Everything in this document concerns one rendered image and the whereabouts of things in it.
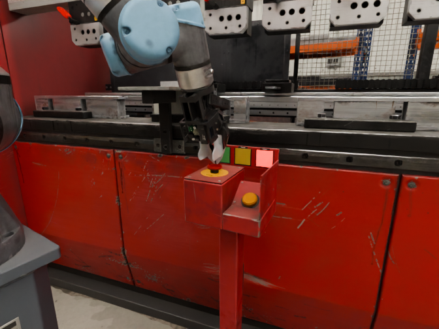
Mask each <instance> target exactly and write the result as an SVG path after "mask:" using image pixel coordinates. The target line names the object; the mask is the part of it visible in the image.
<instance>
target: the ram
mask: <svg viewBox="0 0 439 329"><path fill-rule="evenodd" d="M70 1H78V0H25V1H17V2H13V3H9V4H8V7H9V10H10V11H13V12H17V13H20V14H25V15H31V14H40V13H45V12H54V11H58V10H57V7H62V8H64V9H65V10H68V9H69V6H68V2H70Z"/></svg>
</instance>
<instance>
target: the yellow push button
mask: <svg viewBox="0 0 439 329"><path fill-rule="evenodd" d="M242 201H243V204H244V205H245V206H247V207H252V206H254V205H256V204H257V195H256V194H255V193H246V194H245V195H244V196H243V197H242Z"/></svg>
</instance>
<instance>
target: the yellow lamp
mask: <svg viewBox="0 0 439 329"><path fill-rule="evenodd" d="M250 153H251V150H250V149H241V148H235V164H241V165H250Z"/></svg>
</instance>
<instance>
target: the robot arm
mask: <svg viewBox="0 0 439 329"><path fill-rule="evenodd" d="M81 1H82V2H83V3H84V4H85V5H86V6H87V7H88V9H89V10H90V11H91V12H92V14H93V15H94V16H95V17H96V18H97V19H98V20H99V21H100V23H101V24H102V26H103V27H104V28H105V29H106V30H107V31H108V33H104V34H102V35H101V36H100V38H99V41H100V44H101V48H102V50H103V53H104V55H105V58H106V61H107V63H108V66H109V67H110V70H111V72H112V74H113V75H114V76H117V77H121V76H126V75H134V73H137V72H141V71H145V70H148V69H152V68H155V67H160V66H162V65H166V64H169V63H172V62H173V64H174V69H175V73H176V77H177V81H178V85H179V88H180V89H181V91H182V94H181V95H180V96H179V99H180V104H181V107H182V111H183V115H184V118H183V119H182V120H181V121H180V122H179V125H180V129H181V132H182V136H183V139H184V143H186V142H187V141H188V140H189V139H190V138H191V139H192V140H195V141H199V143H200V149H199V152H198V158H199V159H200V160H203V159H204V158H206V157H208V158H209V159H210V160H211V161H212V162H213V163H214V164H218V163H219V162H220V161H221V159H222V157H223V154H224V151H225V148H226V145H227V141H228V139H229V128H228V126H227V121H225V120H224V117H223V112H222V111H224V110H228V109H229V100H228V99H225V98H224V97H219V96H217V95H215V94H212V93H211V92H213V91H214V83H213V81H214V78H213V73H214V70H213V69H212V67H211V63H210V55H209V51H208V44H207V39H206V33H205V29H206V27H205V25H204V20H203V15H202V12H201V8H200V6H199V4H198V3H197V2H195V1H188V2H184V3H177V4H173V5H169V6H168V5H167V4H166V3H164V2H163V1H162V0H81ZM23 124H24V118H23V114H22V111H21V108H20V106H19V105H18V103H17V102H16V100H15V99H14V98H13V94H12V86H11V82H10V75H9V73H8V72H7V71H5V70H4V69H2V68H1V67H0V152H2V151H4V150H6V149H7V148H8V147H10V146H11V145H12V144H13V143H14V142H15V141H16V139H17V138H18V136H19V135H20V133H21V131H22V127H23ZM187 125H188V128H189V132H188V129H187ZM183 126H185V127H186V132H187V135H186V136H184V132H183V128H182V127H183ZM213 143H214V145H212V144H213ZM24 243H25V234H24V229H23V226H22V224H21V222H20V220H19V219H18V218H17V216H16V215H15V213H14V212H13V211H12V209H11V208H10V206H9V205H8V204H7V202H6V201H5V199H4V198H3V196H2V195H1V193H0V265H2V264H4V263H5V262H6V261H8V260H10V259H11V258H12V257H13V256H14V255H16V254H17V253H18V252H19V251H20V250H21V248H22V247H23V246H24Z"/></svg>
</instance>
